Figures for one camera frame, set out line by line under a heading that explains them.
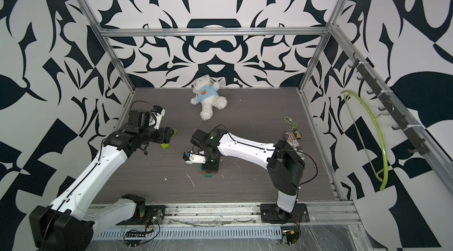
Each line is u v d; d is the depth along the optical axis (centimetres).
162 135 70
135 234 73
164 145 93
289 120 105
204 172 78
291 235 72
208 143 59
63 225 37
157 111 70
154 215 73
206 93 108
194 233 71
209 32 92
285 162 48
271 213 74
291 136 94
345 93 79
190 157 71
